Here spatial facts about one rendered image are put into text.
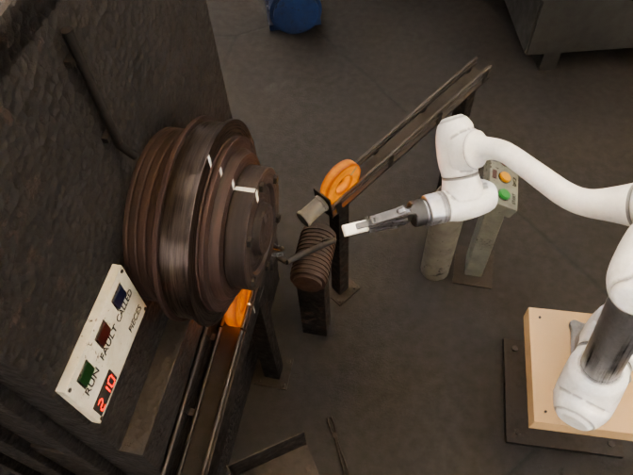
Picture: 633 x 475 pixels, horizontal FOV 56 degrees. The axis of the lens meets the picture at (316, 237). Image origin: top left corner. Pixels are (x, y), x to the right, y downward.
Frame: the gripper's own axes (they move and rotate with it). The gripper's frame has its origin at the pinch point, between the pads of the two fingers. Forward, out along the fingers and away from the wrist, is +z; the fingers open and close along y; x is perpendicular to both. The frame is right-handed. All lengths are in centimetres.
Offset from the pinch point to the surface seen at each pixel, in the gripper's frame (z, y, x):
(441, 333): -40, 81, -27
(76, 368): 66, -44, -26
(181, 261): 44, -41, -10
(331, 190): -0.9, 20.4, 19.9
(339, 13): -62, 138, 171
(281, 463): 35, 13, -53
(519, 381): -59, 71, -52
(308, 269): 10.8, 35.8, 0.9
